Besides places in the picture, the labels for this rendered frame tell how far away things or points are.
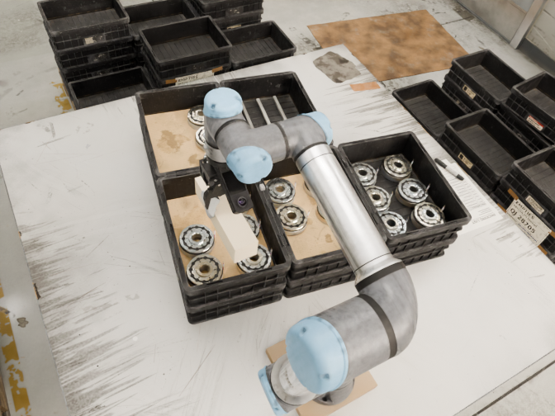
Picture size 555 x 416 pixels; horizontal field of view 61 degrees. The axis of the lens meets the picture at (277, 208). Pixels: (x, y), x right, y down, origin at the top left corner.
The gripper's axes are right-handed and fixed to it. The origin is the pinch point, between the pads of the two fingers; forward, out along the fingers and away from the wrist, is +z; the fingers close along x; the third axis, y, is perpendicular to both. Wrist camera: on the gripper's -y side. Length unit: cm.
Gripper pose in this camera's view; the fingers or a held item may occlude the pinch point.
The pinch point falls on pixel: (225, 212)
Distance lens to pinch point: 119.3
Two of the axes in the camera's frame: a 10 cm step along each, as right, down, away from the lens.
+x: -8.7, 3.3, -3.6
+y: -4.8, -7.3, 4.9
